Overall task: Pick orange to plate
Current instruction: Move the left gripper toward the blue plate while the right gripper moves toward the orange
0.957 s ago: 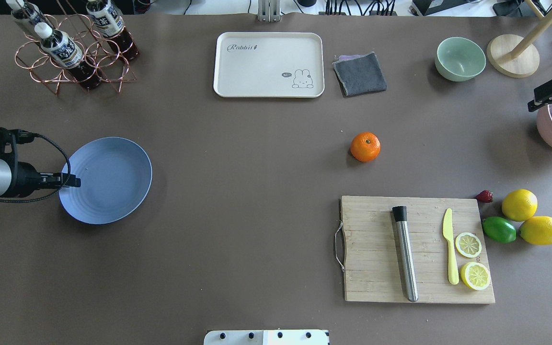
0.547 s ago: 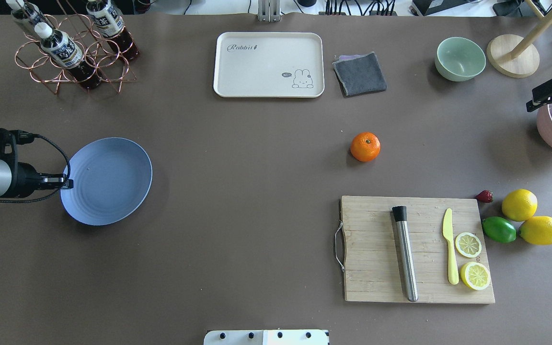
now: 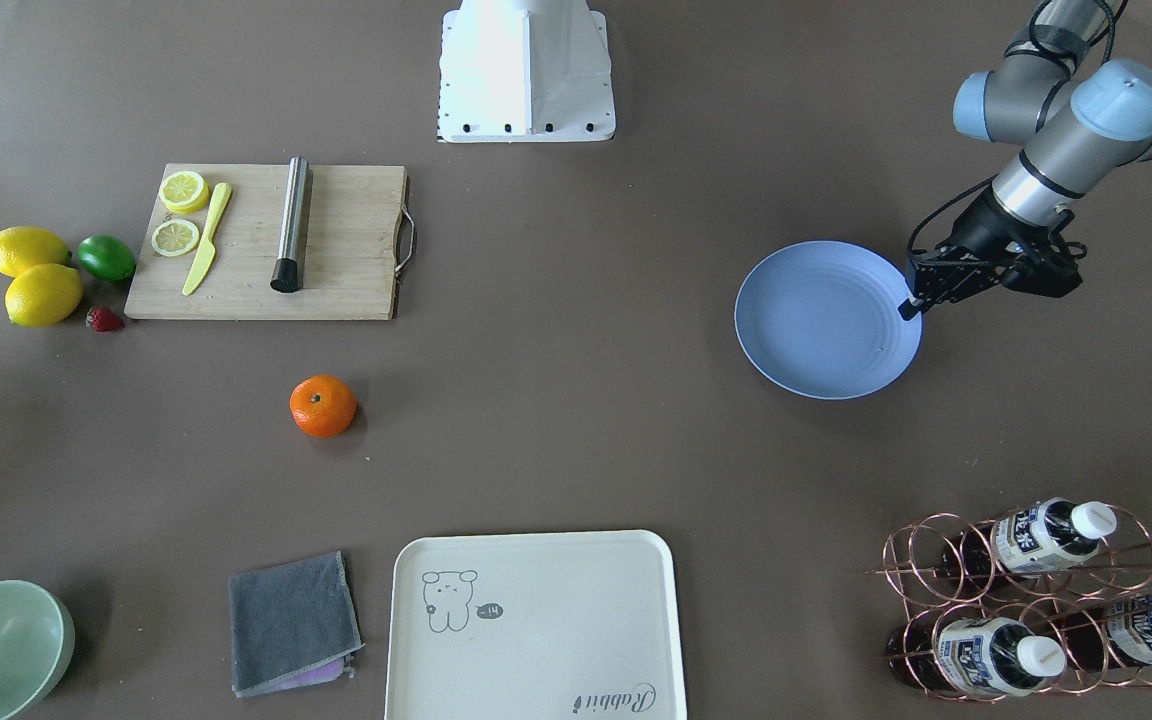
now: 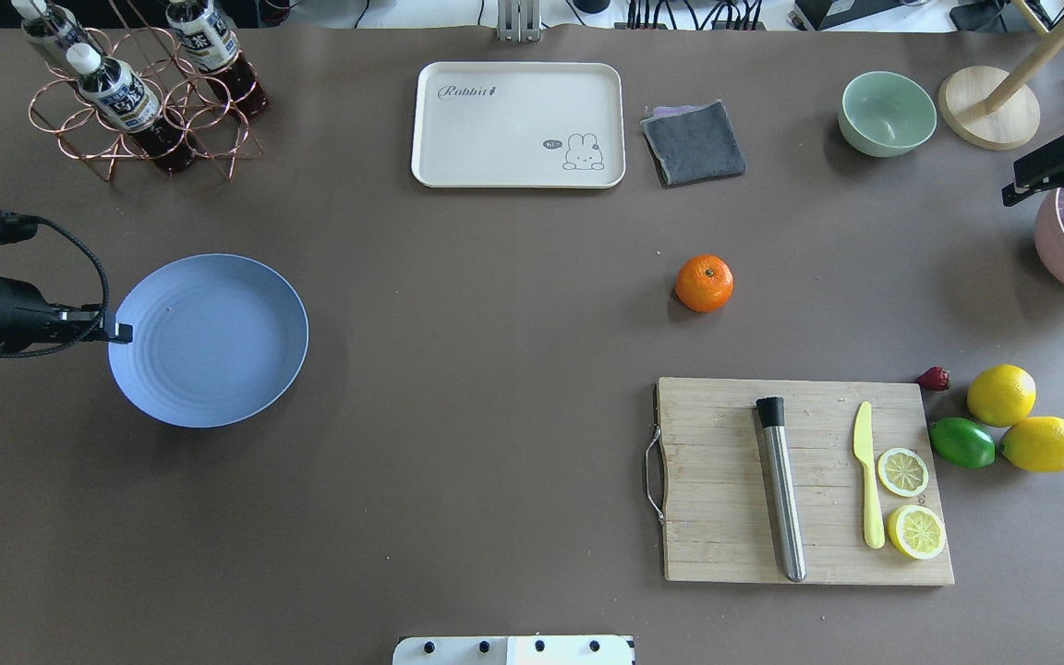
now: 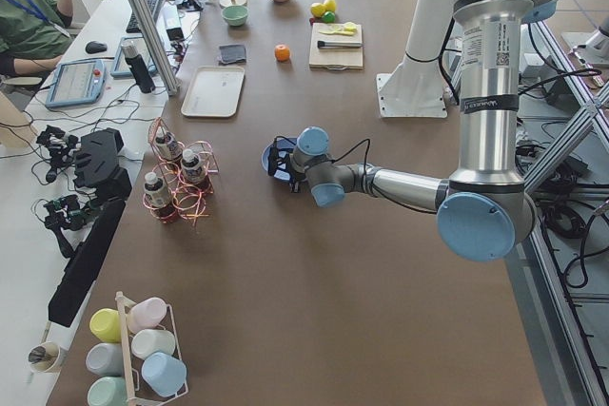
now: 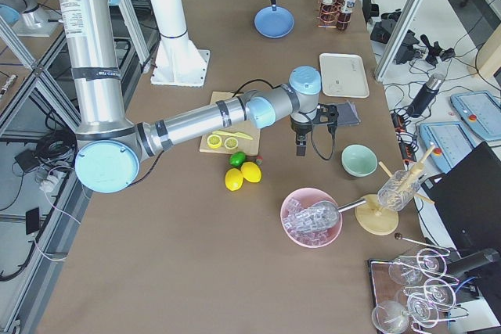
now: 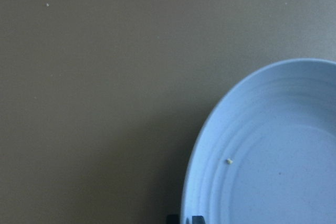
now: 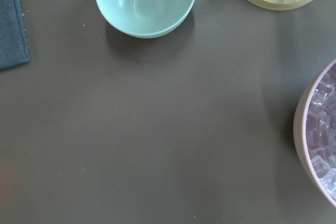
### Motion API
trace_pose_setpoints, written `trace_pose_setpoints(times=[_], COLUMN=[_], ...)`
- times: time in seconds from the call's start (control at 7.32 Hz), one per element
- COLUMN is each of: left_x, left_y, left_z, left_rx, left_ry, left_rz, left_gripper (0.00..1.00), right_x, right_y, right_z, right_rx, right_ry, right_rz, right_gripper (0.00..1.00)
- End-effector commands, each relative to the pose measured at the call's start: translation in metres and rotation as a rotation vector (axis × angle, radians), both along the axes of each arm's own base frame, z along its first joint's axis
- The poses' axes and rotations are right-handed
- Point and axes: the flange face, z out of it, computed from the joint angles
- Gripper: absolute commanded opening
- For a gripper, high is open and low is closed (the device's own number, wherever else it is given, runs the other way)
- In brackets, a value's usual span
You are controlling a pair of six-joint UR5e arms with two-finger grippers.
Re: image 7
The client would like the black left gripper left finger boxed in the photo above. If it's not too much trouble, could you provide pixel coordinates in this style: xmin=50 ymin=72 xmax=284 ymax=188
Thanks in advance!
xmin=166 ymin=215 xmax=179 ymax=224

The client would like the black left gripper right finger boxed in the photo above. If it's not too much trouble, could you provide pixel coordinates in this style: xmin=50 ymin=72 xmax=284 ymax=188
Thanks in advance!
xmin=192 ymin=216 xmax=204 ymax=224

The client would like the light blue round plate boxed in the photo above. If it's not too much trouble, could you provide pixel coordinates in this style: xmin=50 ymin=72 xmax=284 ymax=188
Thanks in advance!
xmin=180 ymin=59 xmax=335 ymax=223

